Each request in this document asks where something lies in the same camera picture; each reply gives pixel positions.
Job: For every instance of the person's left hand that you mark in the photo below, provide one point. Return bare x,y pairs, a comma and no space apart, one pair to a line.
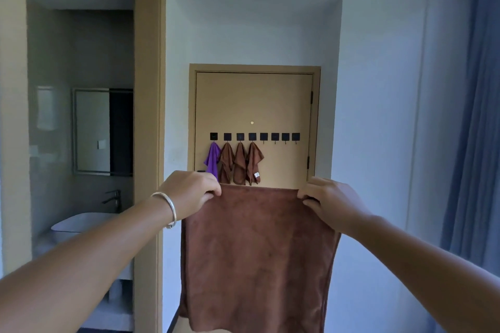
191,192

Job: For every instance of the person's right hand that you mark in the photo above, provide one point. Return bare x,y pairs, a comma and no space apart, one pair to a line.
336,206

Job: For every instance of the purple towel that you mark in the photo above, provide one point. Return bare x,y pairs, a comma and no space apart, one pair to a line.
213,161

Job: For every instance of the brown towel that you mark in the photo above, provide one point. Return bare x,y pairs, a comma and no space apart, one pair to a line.
240,165
254,266
226,161
254,161

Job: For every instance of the row of black hooks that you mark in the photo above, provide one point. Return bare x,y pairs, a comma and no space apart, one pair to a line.
214,136

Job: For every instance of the beige door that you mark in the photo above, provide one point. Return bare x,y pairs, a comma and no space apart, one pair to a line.
254,102
254,68

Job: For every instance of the person's left forearm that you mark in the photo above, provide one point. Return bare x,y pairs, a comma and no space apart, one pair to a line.
78,274

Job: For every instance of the person's right forearm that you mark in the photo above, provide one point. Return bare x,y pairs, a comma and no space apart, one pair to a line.
429,278

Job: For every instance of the metal faucet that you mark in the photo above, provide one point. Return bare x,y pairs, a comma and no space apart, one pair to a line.
116,200

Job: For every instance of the black framed mirror cabinet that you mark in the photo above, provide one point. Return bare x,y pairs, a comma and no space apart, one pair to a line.
93,130

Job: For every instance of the white sink basin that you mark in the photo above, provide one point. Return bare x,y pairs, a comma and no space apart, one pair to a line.
78,221

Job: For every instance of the blue grey curtain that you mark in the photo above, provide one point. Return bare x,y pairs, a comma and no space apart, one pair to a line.
476,149

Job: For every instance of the beige bathroom door frame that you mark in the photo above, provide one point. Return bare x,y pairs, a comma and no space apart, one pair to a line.
148,110

